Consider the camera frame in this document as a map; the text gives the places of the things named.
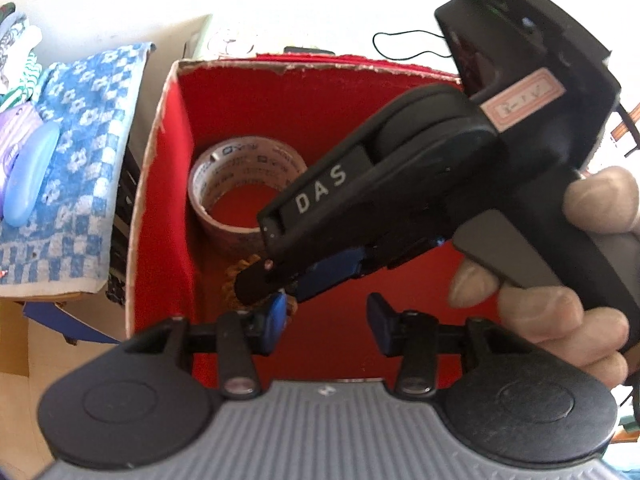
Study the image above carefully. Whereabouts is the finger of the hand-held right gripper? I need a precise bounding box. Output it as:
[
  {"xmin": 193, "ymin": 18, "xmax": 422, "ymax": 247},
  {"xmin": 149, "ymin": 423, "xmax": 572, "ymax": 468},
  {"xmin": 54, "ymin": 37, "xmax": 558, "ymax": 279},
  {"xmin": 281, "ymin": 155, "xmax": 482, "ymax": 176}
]
[
  {"xmin": 287, "ymin": 237, "xmax": 445, "ymax": 304},
  {"xmin": 234, "ymin": 259, "xmax": 301, "ymax": 307}
]

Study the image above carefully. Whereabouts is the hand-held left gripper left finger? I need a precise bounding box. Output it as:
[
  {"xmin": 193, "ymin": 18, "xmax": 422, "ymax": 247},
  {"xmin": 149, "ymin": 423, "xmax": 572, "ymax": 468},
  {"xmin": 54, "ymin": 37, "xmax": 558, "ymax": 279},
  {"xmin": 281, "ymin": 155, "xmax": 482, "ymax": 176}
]
[{"xmin": 122, "ymin": 292, "xmax": 290, "ymax": 402}]

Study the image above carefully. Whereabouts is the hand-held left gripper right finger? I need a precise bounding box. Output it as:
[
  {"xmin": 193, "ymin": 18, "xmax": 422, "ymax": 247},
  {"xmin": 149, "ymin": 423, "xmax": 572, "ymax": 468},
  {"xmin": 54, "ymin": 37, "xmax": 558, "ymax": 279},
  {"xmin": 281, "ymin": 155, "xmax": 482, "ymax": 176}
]
[{"xmin": 366, "ymin": 293, "xmax": 506, "ymax": 402}]

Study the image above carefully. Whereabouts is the red cardboard box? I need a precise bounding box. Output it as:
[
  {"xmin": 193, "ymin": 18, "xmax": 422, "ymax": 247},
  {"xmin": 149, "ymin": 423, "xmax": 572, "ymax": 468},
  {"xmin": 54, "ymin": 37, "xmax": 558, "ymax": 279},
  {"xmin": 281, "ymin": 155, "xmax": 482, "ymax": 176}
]
[{"xmin": 125, "ymin": 52, "xmax": 468, "ymax": 383}]

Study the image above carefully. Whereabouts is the white desktop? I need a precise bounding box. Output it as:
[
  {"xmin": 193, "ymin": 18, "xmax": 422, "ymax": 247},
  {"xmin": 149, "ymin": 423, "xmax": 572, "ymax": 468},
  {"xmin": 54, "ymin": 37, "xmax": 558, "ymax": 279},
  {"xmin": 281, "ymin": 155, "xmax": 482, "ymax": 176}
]
[{"xmin": 15, "ymin": 0, "xmax": 640, "ymax": 176}]

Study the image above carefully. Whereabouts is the person's right hand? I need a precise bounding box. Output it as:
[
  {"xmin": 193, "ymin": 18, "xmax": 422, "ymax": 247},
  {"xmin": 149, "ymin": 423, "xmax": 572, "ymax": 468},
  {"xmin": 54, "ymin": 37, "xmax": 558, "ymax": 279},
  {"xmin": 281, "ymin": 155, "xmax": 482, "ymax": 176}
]
[{"xmin": 449, "ymin": 166, "xmax": 640, "ymax": 388}]

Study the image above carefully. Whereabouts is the clear printed tape roll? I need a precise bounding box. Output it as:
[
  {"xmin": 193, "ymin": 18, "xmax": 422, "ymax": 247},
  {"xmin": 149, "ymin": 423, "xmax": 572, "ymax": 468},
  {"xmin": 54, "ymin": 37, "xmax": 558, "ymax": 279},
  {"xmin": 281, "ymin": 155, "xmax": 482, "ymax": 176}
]
[{"xmin": 189, "ymin": 135, "xmax": 307, "ymax": 261}]

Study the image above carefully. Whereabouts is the dark blue board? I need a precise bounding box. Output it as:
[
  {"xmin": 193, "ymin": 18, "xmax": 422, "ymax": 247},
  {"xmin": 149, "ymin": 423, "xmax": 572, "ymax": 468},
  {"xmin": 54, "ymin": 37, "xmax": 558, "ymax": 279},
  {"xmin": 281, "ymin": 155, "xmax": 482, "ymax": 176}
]
[{"xmin": 22, "ymin": 300, "xmax": 121, "ymax": 346}]

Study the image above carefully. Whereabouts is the blue white checkered towel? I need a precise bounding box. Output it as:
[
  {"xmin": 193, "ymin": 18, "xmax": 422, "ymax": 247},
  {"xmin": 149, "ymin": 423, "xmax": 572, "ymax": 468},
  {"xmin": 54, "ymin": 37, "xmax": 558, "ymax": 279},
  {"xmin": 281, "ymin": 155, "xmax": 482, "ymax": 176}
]
[{"xmin": 0, "ymin": 42, "xmax": 156, "ymax": 296}]

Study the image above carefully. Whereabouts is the white bear print cushion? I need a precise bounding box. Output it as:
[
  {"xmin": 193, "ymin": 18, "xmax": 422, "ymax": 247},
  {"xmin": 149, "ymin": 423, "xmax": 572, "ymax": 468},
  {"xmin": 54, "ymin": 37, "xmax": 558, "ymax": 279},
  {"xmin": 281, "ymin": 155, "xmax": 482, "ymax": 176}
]
[{"xmin": 197, "ymin": 17, "xmax": 261, "ymax": 58}]

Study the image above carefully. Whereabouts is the light blue oval case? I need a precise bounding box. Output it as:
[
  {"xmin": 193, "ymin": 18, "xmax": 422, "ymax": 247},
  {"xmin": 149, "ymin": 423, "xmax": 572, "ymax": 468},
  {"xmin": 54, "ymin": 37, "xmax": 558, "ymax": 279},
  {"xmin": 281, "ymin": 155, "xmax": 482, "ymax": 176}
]
[{"xmin": 2, "ymin": 121, "xmax": 61, "ymax": 228}]

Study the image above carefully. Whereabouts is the beige cardboard panel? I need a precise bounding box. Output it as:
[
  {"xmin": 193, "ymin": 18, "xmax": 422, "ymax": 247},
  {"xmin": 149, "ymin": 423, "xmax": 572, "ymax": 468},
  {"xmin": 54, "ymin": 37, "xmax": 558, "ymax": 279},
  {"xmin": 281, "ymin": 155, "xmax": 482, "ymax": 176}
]
[{"xmin": 127, "ymin": 14, "xmax": 213, "ymax": 161}]

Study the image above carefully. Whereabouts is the purple striped pouch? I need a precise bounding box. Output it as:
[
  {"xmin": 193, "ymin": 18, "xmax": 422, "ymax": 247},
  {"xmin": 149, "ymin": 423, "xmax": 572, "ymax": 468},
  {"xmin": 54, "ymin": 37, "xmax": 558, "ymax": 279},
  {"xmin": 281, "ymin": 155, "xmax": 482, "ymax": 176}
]
[{"xmin": 0, "ymin": 105, "xmax": 43, "ymax": 191}]

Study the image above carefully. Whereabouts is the white green striped cloth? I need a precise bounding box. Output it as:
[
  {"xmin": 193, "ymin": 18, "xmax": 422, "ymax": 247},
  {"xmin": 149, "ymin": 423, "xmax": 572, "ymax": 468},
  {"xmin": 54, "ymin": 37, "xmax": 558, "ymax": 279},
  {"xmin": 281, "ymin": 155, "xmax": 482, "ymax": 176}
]
[{"xmin": 0, "ymin": 2, "xmax": 43, "ymax": 106}]

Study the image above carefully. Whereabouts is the black cable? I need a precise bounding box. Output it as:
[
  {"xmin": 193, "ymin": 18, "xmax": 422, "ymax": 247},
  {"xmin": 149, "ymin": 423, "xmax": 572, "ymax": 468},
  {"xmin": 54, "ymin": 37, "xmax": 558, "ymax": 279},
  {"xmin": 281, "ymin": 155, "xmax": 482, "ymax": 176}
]
[{"xmin": 372, "ymin": 30, "xmax": 453, "ymax": 61}]

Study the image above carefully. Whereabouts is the wooden frame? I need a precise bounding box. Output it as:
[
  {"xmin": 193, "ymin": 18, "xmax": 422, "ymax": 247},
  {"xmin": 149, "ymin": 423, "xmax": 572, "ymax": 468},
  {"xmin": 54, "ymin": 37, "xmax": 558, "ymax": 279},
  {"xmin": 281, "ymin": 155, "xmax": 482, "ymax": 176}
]
[{"xmin": 611, "ymin": 102, "xmax": 640, "ymax": 157}]

